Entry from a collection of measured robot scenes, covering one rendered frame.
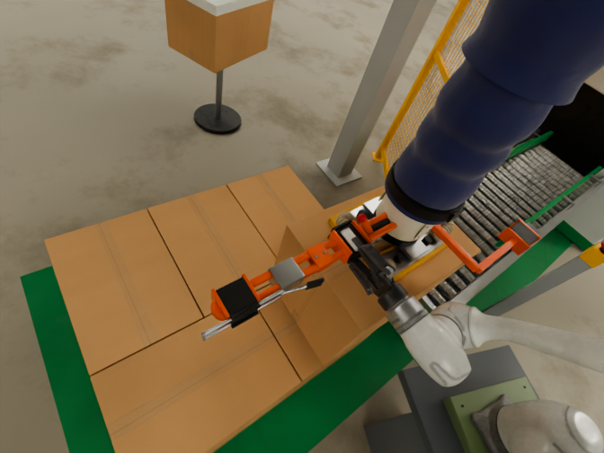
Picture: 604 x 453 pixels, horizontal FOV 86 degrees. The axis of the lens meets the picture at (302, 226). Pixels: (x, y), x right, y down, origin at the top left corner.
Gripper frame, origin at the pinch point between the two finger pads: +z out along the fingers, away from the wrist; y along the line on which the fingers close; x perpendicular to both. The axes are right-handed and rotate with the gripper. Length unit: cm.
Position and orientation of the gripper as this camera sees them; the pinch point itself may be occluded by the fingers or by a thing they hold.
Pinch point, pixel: (349, 243)
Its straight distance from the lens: 90.8
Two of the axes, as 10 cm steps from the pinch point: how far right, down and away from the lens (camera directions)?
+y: -2.4, 5.8, 7.8
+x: 7.9, -3.4, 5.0
